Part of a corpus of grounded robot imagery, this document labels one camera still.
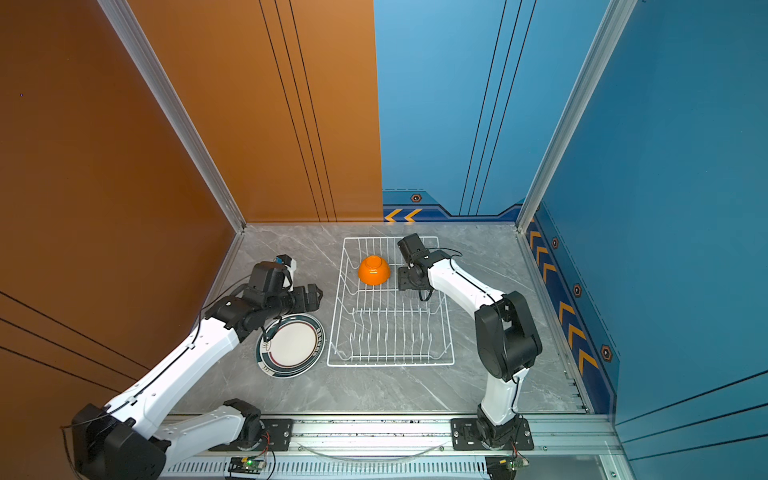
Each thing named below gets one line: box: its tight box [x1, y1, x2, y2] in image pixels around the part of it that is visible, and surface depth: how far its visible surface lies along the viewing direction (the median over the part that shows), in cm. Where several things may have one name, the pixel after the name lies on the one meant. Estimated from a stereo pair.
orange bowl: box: [358, 255, 391, 286], surface depth 101 cm
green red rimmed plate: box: [256, 313, 326, 379], surface depth 85 cm
